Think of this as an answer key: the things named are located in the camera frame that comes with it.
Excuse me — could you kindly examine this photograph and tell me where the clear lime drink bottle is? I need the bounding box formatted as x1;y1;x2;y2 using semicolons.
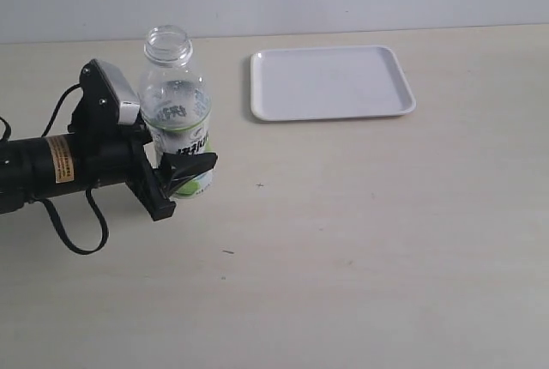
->
139;24;214;199

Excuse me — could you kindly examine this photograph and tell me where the white plastic tray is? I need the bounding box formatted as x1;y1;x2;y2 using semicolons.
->
250;45;417;122

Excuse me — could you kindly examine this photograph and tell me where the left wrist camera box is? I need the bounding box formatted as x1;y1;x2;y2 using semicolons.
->
80;58;140;126

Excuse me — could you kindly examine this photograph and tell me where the black left camera cable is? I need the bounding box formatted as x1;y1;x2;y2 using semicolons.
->
0;83;109;255

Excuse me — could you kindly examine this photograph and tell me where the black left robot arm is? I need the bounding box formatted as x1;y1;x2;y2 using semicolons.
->
1;97;218;221

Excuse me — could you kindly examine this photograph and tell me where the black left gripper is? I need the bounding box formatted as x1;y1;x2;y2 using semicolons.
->
67;100;218;221

